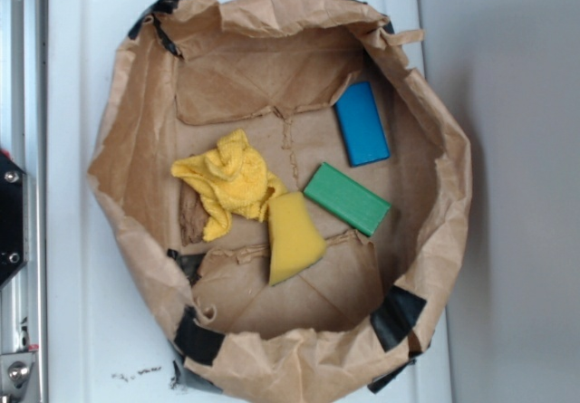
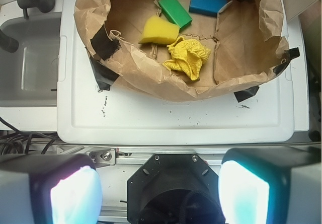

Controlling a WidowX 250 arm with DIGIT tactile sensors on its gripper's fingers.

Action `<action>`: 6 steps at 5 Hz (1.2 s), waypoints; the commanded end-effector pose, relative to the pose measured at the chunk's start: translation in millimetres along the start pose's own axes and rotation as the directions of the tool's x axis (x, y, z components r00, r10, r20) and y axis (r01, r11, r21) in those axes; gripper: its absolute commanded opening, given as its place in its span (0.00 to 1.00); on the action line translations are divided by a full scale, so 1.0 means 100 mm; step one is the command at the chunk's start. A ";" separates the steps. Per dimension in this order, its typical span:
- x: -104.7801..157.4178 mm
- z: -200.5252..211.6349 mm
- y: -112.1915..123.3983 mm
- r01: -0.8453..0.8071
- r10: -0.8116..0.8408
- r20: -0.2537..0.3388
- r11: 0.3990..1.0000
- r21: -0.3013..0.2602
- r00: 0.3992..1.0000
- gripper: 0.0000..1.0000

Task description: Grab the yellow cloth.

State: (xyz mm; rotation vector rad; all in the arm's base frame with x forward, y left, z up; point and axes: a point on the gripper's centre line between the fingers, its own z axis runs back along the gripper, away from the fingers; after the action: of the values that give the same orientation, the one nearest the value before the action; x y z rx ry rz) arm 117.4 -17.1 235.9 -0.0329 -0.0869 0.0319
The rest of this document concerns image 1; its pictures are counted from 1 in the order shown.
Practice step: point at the green rectangular block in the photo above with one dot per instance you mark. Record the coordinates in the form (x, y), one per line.
(347, 199)

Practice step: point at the brown paper bag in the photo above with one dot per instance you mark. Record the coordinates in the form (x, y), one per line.
(192, 71)

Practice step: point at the black mounting plate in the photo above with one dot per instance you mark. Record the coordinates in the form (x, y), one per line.
(13, 218)

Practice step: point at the blue rectangular block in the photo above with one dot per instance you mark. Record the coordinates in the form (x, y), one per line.
(361, 127)

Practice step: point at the yellow sponge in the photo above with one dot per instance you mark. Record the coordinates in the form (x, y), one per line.
(295, 242)

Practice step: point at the brown wood piece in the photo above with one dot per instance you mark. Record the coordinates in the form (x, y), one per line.
(192, 216)

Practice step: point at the yellow cloth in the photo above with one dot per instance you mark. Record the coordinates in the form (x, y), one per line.
(230, 179)

